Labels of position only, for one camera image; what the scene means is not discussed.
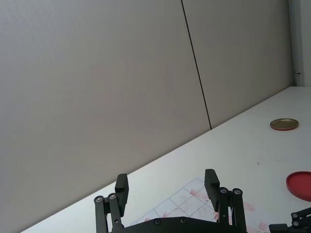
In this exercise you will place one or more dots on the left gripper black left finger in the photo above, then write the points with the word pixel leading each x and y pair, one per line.
pixel 113 211

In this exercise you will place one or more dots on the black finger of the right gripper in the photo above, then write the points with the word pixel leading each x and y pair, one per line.
pixel 300 219

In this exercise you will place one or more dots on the gold round tin lid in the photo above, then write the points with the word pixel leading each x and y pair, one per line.
pixel 284 124

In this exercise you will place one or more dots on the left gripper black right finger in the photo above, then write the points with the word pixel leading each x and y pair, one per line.
pixel 212 191

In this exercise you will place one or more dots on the white grid paper, red marks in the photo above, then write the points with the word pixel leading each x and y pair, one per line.
pixel 189 195

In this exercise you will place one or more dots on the pale grey post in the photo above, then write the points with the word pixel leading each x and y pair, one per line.
pixel 297 36

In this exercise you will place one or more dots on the red round lid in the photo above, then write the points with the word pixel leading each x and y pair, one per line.
pixel 300 185

